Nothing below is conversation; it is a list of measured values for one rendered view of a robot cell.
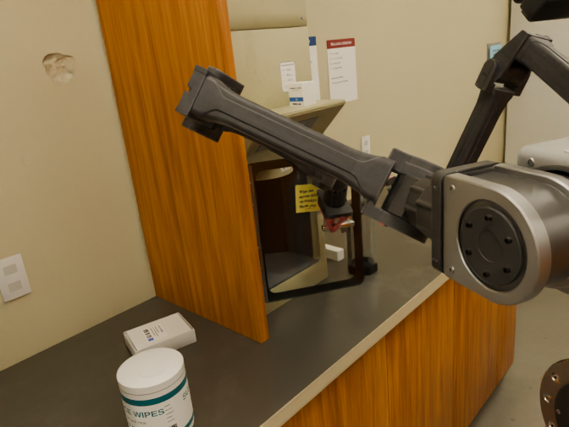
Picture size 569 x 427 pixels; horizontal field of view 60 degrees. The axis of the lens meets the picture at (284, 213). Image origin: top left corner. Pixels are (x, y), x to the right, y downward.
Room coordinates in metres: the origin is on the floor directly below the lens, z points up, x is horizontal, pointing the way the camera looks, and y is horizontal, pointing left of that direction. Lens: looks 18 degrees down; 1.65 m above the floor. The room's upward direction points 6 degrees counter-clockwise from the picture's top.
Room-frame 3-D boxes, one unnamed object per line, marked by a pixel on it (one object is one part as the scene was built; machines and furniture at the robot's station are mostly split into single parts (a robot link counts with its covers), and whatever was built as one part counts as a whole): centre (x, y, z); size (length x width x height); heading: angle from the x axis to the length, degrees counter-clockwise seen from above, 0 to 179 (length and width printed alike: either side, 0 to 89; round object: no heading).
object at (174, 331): (1.16, 0.37, 0.96); 0.16 x 0.12 x 0.04; 120
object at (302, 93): (1.33, -0.08, 1.54); 0.05 x 0.05 x 0.06; 46
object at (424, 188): (0.56, -0.20, 1.45); 0.09 x 0.08 x 0.12; 109
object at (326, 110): (1.30, -0.05, 1.46); 0.32 x 0.12 x 0.10; 136
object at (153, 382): (0.84, 0.30, 1.02); 0.13 x 0.13 x 0.15
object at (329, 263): (1.25, -0.06, 1.19); 0.30 x 0.01 x 0.40; 101
